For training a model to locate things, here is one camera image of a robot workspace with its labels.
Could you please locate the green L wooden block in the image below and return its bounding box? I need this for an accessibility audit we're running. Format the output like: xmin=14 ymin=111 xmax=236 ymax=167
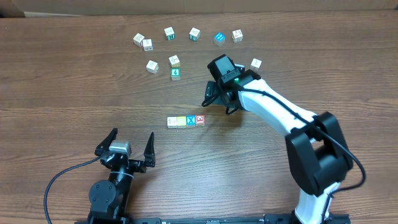
xmin=167 ymin=116 xmax=178 ymax=128

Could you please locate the cardboard back wall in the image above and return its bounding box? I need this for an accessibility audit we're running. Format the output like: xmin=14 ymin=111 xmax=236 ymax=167
xmin=1 ymin=0 xmax=397 ymax=17

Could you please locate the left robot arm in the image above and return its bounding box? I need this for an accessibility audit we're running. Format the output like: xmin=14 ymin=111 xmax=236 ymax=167
xmin=87 ymin=128 xmax=155 ymax=223

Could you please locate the plain wooden block top right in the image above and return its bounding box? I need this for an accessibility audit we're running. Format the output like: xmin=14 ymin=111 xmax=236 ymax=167
xmin=232 ymin=29 xmax=243 ymax=43

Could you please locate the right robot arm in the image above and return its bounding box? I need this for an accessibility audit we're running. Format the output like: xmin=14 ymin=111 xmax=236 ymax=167
xmin=202 ymin=55 xmax=353 ymax=223

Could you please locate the red top wooden block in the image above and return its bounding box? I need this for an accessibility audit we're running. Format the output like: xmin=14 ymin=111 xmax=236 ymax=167
xmin=195 ymin=114 xmax=205 ymax=127

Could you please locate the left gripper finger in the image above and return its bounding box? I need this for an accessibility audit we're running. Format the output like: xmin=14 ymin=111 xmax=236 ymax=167
xmin=95 ymin=128 xmax=118 ymax=156
xmin=144 ymin=132 xmax=155 ymax=167

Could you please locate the plain wooden block far left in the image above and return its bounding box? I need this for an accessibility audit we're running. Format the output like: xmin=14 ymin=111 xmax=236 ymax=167
xmin=133 ymin=33 xmax=145 ymax=47

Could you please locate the teal sided wooden block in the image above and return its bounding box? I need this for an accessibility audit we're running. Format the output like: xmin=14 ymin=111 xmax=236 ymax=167
xmin=189 ymin=27 xmax=200 ymax=42

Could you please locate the blue X wooden block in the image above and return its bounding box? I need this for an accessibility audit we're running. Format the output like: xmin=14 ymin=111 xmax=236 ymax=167
xmin=186 ymin=115 xmax=196 ymax=128

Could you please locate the green top wooden block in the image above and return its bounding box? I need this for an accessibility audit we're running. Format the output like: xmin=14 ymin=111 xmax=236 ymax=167
xmin=170 ymin=68 xmax=181 ymax=81

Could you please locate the plain block above red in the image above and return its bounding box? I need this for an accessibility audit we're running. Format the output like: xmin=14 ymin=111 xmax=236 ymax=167
xmin=146 ymin=60 xmax=159 ymax=73

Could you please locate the yellow top wooden block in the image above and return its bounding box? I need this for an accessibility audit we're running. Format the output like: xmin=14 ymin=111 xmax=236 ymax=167
xmin=177 ymin=116 xmax=187 ymax=128

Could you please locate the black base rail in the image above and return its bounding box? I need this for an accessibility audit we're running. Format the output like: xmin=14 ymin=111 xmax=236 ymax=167
xmin=74 ymin=213 xmax=351 ymax=224

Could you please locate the plain wooden block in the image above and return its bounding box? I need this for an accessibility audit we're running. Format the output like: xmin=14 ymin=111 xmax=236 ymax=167
xmin=133 ymin=33 xmax=145 ymax=47
xmin=142 ymin=39 xmax=154 ymax=52
xmin=164 ymin=27 xmax=175 ymax=40
xmin=232 ymin=29 xmax=243 ymax=43

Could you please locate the blue top wooden block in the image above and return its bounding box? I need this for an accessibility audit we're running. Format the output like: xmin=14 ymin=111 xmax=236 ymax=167
xmin=213 ymin=32 xmax=226 ymax=46

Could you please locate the plain block far right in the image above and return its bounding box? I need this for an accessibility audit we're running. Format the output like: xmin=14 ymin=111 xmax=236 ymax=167
xmin=250 ymin=58 xmax=262 ymax=72

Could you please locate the yellow sided wooden block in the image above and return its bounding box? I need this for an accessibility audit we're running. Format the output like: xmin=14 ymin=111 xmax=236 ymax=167
xmin=169 ymin=55 xmax=181 ymax=68

